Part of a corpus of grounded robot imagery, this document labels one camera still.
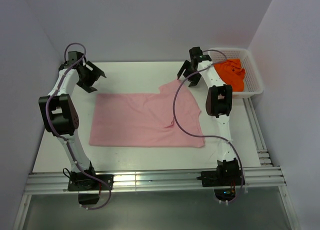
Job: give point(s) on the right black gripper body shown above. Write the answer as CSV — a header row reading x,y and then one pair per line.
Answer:
x,y
192,69

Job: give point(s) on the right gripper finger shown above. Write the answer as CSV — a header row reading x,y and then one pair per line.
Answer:
x,y
185,70
194,80

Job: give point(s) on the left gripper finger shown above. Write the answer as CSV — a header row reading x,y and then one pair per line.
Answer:
x,y
95,72
86,88

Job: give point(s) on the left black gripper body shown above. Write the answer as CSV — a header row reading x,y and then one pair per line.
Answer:
x,y
88,75

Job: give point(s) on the pink t shirt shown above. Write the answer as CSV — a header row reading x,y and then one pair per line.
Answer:
x,y
169,118

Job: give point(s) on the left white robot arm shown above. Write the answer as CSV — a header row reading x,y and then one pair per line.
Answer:
x,y
60,117

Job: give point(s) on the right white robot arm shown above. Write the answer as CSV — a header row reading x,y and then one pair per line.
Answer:
x,y
218,106

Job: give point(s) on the orange t shirt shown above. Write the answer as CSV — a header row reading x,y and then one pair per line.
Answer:
x,y
232,73

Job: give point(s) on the white plastic basket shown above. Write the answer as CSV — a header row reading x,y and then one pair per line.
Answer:
x,y
253,84

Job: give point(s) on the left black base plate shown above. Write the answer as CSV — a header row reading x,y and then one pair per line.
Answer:
x,y
89,190

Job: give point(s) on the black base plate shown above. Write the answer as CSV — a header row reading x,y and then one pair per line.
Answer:
x,y
224,180
89,190

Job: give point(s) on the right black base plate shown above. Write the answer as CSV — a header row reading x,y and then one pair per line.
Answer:
x,y
224,180

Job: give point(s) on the aluminium rail frame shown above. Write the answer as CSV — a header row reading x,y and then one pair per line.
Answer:
x,y
165,200

